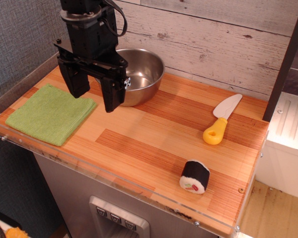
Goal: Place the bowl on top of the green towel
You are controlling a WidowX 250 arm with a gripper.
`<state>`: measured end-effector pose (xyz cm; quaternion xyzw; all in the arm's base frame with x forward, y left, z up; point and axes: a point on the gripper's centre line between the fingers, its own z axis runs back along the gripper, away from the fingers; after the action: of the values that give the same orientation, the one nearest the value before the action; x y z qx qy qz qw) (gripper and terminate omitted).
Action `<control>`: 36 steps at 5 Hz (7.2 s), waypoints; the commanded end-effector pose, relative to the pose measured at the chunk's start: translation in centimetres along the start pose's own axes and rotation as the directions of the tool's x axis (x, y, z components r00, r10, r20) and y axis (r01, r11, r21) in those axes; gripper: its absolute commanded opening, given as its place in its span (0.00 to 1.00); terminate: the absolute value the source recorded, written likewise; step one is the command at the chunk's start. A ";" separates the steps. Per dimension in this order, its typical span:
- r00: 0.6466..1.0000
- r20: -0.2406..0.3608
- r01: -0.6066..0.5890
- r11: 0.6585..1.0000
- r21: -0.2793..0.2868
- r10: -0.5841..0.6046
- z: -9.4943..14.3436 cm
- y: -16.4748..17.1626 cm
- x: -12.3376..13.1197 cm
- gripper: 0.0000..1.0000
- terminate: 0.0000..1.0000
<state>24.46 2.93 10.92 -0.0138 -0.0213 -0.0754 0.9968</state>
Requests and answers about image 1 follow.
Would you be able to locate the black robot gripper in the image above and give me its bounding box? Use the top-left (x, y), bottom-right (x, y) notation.
top-left (54, 22), bottom-right (128, 113)

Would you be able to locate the stainless steel bowl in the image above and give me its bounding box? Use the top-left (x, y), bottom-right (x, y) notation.
top-left (93, 48), bottom-right (166, 107)

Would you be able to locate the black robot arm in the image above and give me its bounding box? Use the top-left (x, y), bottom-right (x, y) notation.
top-left (54, 0), bottom-right (130, 113)

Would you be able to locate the green folded towel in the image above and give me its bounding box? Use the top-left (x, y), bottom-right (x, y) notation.
top-left (5, 84), bottom-right (97, 146)

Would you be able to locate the clear acrylic table guard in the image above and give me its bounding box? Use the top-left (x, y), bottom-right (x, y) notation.
top-left (0, 116), bottom-right (268, 238)

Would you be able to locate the silver toy fridge cabinet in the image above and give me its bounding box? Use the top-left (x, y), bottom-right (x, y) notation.
top-left (35, 154), bottom-right (216, 238)

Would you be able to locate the grey ice dispenser panel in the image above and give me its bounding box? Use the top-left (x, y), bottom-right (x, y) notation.
top-left (89, 195), bottom-right (150, 238)

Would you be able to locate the plush sushi roll toy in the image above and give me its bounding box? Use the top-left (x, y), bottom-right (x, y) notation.
top-left (179, 160), bottom-right (211, 194)

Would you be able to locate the orange plush toy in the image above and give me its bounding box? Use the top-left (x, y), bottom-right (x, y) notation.
top-left (5, 227), bottom-right (29, 238)

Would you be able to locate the white toy sink unit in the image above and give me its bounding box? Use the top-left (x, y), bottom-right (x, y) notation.
top-left (255, 93), bottom-right (298, 197)

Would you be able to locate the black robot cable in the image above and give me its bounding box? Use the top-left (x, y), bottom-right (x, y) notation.
top-left (103, 0), bottom-right (128, 38)

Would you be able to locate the toy knife yellow handle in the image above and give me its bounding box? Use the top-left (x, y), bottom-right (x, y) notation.
top-left (203, 94), bottom-right (243, 145)

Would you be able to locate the dark right shelf post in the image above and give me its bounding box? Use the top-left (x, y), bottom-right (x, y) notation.
top-left (262, 19), bottom-right (298, 122)

